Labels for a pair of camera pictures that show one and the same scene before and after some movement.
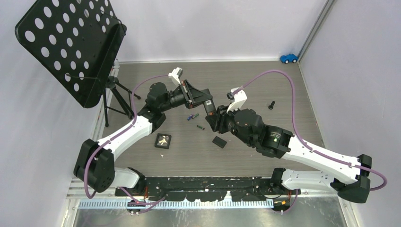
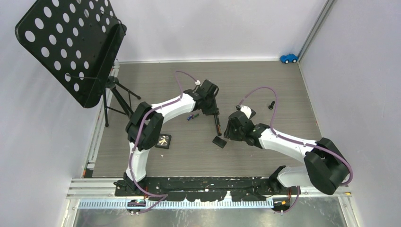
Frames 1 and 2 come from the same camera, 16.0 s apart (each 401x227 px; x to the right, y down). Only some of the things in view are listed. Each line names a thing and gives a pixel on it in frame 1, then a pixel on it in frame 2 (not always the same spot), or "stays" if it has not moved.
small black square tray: [163, 141] stays
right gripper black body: [225, 122] to [234, 134]
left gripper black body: [187, 100] to [211, 107]
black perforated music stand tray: [77, 41] stays
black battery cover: [219, 142] stays
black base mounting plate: [209, 189] stays
